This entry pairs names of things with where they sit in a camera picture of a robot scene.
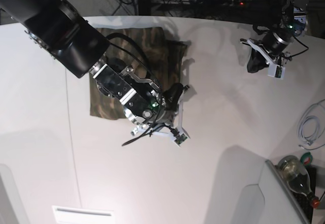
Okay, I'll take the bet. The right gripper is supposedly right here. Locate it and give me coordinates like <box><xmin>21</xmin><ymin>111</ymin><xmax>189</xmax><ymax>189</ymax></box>
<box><xmin>152</xmin><ymin>83</ymin><xmax>190</xmax><ymax>126</ymax></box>

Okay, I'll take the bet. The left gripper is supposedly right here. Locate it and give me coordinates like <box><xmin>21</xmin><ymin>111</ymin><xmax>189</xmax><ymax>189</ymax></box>
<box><xmin>240</xmin><ymin>29</ymin><xmax>291</xmax><ymax>73</ymax></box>

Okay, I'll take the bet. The camouflage t-shirt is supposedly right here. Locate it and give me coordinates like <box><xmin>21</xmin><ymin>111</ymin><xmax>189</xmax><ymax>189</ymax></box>
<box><xmin>88</xmin><ymin>26</ymin><xmax>189</xmax><ymax>120</ymax></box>

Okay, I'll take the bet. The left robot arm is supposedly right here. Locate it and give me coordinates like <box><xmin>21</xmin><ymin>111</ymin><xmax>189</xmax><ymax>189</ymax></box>
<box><xmin>240</xmin><ymin>0</ymin><xmax>309</xmax><ymax>79</ymax></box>

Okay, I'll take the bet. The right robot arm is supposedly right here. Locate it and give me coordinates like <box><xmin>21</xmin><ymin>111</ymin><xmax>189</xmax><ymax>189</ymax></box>
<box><xmin>1</xmin><ymin>0</ymin><xmax>185</xmax><ymax>140</ymax></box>

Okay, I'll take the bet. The black power strip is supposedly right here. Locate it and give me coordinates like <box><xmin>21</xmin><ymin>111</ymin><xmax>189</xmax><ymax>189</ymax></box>
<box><xmin>190</xmin><ymin>0</ymin><xmax>251</xmax><ymax>7</ymax></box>

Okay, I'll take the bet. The green tape roll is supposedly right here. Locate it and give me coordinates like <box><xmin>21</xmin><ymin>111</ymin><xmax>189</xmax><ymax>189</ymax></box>
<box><xmin>300</xmin><ymin>152</ymin><xmax>313</xmax><ymax>166</ymax></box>

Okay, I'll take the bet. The clear plastic bottle red cap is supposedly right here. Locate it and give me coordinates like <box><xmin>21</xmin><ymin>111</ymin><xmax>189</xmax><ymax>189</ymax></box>
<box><xmin>277</xmin><ymin>155</ymin><xmax>320</xmax><ymax>209</ymax></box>

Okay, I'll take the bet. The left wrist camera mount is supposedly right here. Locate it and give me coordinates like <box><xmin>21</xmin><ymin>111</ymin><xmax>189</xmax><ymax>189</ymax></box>
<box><xmin>247</xmin><ymin>38</ymin><xmax>285</xmax><ymax>80</ymax></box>

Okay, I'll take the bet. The white coiled cable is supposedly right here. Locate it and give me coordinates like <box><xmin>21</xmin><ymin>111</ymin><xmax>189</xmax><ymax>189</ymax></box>
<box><xmin>297</xmin><ymin>101</ymin><xmax>325</xmax><ymax>150</ymax></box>

